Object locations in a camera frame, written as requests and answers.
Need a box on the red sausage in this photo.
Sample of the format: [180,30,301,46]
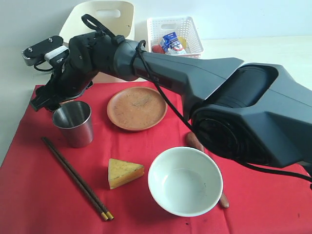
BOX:
[152,45,165,54]

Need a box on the yellow cheese wedge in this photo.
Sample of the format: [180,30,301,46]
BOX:
[108,158,145,190]

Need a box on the red table cloth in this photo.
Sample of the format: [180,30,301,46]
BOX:
[0,83,312,234]

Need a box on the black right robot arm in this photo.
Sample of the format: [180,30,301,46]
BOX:
[30,33,312,168]

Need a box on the brown wooden spoon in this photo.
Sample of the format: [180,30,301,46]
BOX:
[185,132,230,209]

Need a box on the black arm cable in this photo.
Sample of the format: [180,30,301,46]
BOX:
[80,14,312,191]

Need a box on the stainless steel cup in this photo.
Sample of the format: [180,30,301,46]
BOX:
[52,101,94,148]

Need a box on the white perforated plastic basket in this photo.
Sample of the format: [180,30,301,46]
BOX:
[146,16,204,59]

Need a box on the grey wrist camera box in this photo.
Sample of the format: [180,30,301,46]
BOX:
[21,36,68,66]

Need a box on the white blue milk carton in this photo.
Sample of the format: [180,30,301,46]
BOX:
[159,32,187,55]

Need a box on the cream plastic tub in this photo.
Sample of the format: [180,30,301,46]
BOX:
[59,0,135,83]

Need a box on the yellow lemon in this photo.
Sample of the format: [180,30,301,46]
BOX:
[178,37,188,50]

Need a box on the white ceramic bowl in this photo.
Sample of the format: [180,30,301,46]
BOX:
[148,147,223,217]

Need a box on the dark brown chopstick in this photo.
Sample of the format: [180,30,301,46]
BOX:
[43,136,115,220]
[40,137,110,222]

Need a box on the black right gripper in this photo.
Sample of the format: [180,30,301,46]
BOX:
[29,56,94,112]

